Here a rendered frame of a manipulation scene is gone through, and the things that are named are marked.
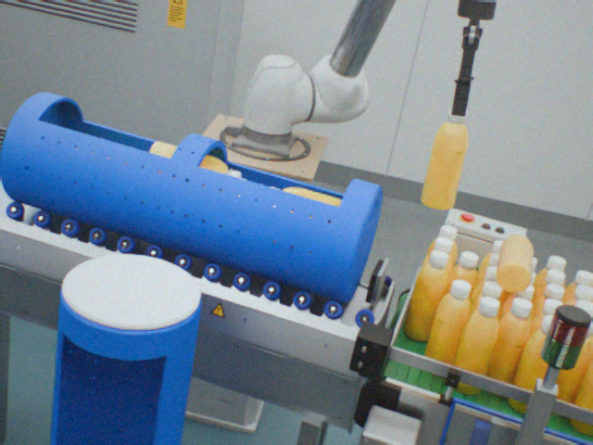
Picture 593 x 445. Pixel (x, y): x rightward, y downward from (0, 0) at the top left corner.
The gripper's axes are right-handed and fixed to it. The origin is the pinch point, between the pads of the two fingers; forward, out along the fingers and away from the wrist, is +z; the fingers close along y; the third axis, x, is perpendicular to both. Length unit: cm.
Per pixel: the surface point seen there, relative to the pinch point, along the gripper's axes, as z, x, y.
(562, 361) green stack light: 37, 25, 40
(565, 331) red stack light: 31, 24, 41
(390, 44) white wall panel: 26, -41, -289
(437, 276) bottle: 40.7, 1.5, 0.2
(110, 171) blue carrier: 27, -75, 7
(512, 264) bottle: 32.1, 16.3, 7.9
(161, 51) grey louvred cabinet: 24, -123, -157
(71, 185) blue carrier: 31, -85, 7
